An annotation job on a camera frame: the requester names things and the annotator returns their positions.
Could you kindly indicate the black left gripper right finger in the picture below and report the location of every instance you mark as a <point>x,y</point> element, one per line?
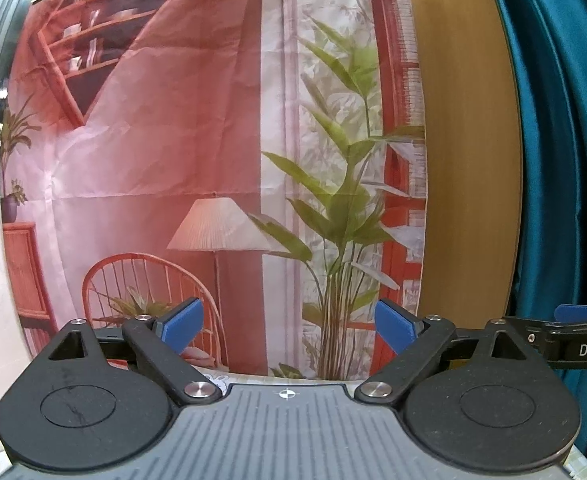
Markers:
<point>420,345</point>

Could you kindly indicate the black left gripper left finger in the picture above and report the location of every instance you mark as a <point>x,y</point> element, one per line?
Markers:
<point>152,347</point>

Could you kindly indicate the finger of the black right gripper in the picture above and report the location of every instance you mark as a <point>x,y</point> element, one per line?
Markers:
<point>562,342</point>

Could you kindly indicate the green plaid bunny tablecloth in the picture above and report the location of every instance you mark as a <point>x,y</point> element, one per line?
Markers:
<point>575,463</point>

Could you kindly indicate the printed room scene backdrop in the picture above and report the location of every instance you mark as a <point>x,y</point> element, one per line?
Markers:
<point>265,156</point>

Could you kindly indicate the teal curtain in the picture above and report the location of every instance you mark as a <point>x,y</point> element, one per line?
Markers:
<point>548,47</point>

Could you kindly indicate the wooden wall panel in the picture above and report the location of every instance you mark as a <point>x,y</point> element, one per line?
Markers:
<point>473,143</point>

